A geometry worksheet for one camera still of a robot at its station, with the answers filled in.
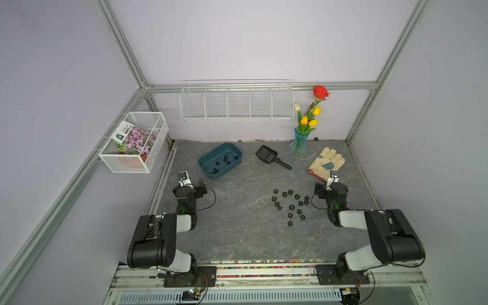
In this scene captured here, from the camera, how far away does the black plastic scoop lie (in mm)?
1114

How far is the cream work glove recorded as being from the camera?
3.52 ft

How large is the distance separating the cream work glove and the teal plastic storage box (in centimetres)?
43

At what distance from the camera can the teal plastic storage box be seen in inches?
41.8
